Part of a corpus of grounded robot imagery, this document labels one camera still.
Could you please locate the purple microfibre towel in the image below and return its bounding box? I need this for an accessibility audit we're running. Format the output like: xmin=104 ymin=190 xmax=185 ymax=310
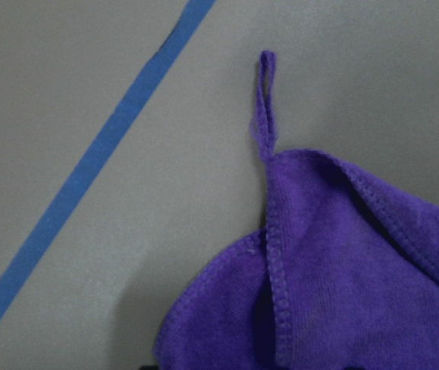
xmin=154 ymin=51 xmax=439 ymax=369

